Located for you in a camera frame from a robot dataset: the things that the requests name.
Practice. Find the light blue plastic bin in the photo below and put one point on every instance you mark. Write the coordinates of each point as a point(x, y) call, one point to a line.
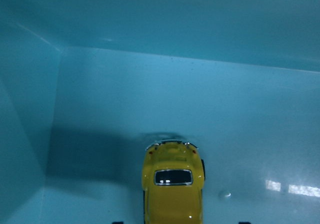
point(87, 85)

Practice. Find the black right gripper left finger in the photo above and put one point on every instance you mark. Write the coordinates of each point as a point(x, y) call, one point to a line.
point(118, 222)

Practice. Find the yellow beetle toy car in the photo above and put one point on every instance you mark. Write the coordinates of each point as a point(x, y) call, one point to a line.
point(172, 180)

